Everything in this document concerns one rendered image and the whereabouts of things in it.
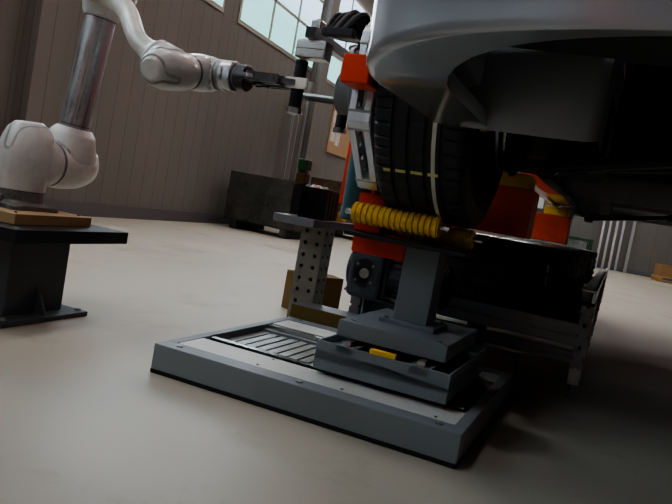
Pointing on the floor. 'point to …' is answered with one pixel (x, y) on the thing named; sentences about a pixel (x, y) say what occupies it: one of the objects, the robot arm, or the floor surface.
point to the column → (311, 266)
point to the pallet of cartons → (662, 272)
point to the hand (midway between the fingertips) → (299, 84)
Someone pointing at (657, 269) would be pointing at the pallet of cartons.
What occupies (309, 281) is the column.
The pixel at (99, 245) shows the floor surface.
